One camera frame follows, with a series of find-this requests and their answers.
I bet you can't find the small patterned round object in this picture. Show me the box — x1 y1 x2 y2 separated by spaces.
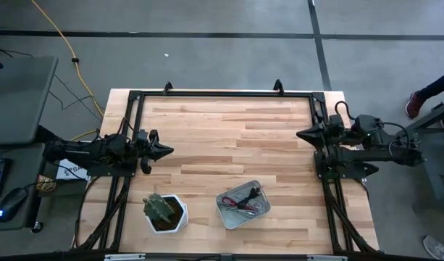
35 175 57 194

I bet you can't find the thin black floor cable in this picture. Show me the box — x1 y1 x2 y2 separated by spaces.
0 44 104 123

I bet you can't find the dark metal side stand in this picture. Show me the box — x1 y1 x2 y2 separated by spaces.
402 99 444 211

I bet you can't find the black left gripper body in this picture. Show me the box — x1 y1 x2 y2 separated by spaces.
137 128 159 175

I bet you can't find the black aluminium table frame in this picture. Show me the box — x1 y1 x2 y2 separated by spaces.
75 88 378 254

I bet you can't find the black USB-C cable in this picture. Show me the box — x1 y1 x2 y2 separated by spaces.
236 186 262 211

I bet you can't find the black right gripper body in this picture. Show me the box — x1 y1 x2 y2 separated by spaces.
323 120 348 150

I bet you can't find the yellow extension cord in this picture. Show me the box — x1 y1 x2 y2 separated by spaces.
30 0 106 141

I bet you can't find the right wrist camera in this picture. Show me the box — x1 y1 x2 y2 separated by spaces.
328 114 346 128

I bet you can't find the grey slanted panel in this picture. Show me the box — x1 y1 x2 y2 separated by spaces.
0 55 59 146

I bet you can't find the green cactus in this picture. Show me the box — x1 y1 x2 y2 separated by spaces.
142 193 175 223

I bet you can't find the white cable with red tie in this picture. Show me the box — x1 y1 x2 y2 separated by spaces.
231 194 262 215

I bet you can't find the silver table edge bracket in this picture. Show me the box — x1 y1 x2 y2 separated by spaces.
306 254 348 261
103 253 147 261

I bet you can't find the potted cactus in white pot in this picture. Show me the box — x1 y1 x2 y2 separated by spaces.
143 194 189 235

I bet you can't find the white printed label plate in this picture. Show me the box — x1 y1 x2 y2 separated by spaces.
56 159 89 181

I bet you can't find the red USB-C cable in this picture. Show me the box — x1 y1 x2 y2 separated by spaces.
221 196 259 215

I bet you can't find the person's grey shoe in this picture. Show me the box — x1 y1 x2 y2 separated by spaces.
422 235 444 261

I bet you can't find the person's red shoe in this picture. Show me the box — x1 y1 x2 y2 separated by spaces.
405 91 426 120

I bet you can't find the dark grey desk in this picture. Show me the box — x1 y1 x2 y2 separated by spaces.
0 125 63 233

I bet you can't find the black computer mouse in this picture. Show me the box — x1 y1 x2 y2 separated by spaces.
0 187 29 223

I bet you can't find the person's leg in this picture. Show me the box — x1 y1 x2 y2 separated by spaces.
416 70 444 102

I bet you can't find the clear grey plastic tray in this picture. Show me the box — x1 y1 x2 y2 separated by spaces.
215 180 272 231

